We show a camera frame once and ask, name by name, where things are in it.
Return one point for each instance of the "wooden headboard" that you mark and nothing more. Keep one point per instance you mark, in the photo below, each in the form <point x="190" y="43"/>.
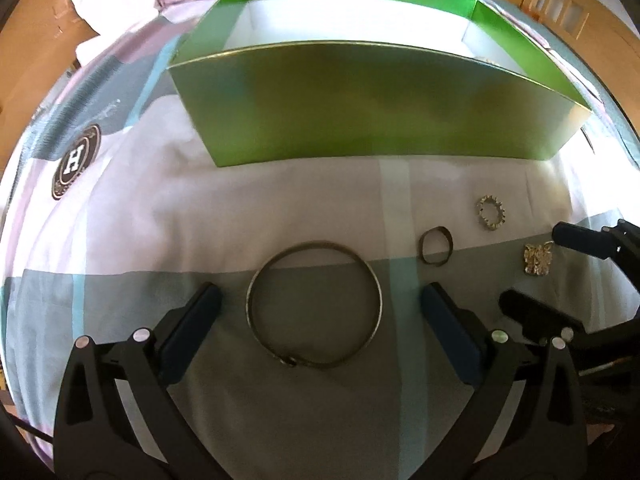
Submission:
<point x="30" y="35"/>

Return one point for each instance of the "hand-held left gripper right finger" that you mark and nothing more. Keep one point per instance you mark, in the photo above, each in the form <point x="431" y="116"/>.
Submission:
<point x="450" y="337"/>

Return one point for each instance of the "metal bangle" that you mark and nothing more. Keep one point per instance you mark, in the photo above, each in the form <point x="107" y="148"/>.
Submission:
<point x="257" y="280"/>

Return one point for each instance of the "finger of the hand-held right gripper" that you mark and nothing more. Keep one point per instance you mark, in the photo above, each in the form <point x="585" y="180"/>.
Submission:
<point x="575" y="236"/>
<point x="530" y="310"/>

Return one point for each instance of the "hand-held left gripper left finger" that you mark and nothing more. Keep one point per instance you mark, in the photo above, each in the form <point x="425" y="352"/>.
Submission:
<point x="192" y="332"/>

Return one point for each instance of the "gold butterfly pendant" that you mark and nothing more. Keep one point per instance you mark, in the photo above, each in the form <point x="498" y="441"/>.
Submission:
<point x="536" y="260"/>

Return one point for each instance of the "wooden footboard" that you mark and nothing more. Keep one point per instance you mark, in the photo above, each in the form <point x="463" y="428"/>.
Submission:
<point x="590" y="10"/>

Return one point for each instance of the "green cardboard box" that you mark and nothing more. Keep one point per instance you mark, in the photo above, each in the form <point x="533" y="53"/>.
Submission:
<point x="375" y="110"/>

